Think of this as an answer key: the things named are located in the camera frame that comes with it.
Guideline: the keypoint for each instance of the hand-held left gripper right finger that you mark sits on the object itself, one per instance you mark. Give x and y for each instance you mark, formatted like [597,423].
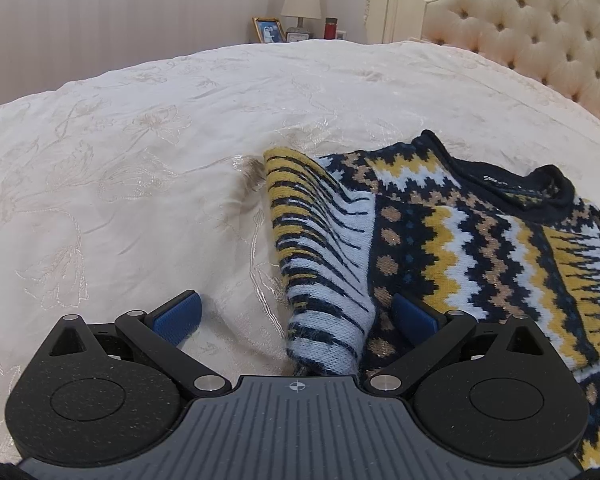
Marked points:
[414,318]

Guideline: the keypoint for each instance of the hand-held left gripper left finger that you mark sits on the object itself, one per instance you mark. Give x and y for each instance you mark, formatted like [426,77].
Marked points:
[178,313]

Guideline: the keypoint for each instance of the navy yellow patterned knit sweater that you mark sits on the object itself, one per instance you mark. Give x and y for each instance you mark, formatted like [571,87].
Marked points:
[480,240]

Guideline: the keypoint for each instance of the cream embroidered bedspread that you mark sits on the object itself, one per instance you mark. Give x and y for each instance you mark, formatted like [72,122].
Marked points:
[130,160]

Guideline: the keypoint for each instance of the small alarm clock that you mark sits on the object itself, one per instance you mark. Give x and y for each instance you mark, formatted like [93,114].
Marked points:
[297,36]

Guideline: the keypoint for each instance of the red bottle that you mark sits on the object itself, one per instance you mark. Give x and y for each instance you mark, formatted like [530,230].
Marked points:
[330,27]

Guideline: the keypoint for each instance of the cream tufted headboard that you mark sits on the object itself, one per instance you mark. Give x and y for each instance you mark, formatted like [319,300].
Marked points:
[530,25]

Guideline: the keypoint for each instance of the white table lamp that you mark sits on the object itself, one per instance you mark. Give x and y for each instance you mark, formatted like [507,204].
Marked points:
[301,2]

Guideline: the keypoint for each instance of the gold photo frame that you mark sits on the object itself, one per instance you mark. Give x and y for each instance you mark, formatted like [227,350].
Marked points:
[269,30]

